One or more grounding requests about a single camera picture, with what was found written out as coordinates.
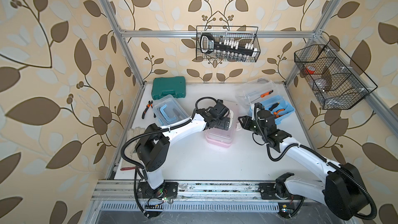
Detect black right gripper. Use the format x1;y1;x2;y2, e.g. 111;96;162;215
238;115;266;139

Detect pink toolbox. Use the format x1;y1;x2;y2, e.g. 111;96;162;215
205;101;239;148

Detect light blue toolbox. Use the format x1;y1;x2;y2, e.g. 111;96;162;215
235;77;295;124

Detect blue clear-lid toolbox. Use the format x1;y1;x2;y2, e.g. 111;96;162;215
150;95;190;127

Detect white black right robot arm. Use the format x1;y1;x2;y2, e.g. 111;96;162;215
238;103;377;220

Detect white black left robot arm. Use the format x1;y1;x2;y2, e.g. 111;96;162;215
120;96;231;190

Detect orange black needle-nose pliers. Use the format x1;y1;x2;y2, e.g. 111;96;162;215
273;108;285;118

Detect black yellow long screwdriver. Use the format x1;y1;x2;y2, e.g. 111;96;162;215
268;102;279;112

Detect green plastic tool case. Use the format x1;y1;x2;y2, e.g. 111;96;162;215
151;76;186;100

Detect black socket wrench set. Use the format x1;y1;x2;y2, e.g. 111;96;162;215
198;33;261;57

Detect orange black cutting pliers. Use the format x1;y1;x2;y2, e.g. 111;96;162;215
142;100;153;119

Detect red tape roll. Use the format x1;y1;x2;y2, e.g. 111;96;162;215
304;65;317;75

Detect beige work glove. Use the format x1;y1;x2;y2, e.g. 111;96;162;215
121;127;145;171

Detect orange handled flat screwdriver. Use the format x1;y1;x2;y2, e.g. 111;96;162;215
255;90;274;100

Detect black wire basket centre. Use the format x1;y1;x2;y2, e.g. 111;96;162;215
195;26;261;63

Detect black wire basket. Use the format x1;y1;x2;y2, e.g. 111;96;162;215
294;39;378;110
195;26;261;63

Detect black wire basket right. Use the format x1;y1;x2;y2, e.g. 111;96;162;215
294;39;378;110

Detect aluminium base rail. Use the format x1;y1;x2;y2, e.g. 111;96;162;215
90;179;349;214

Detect aluminium frame post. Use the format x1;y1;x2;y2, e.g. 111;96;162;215
99;0;145;88

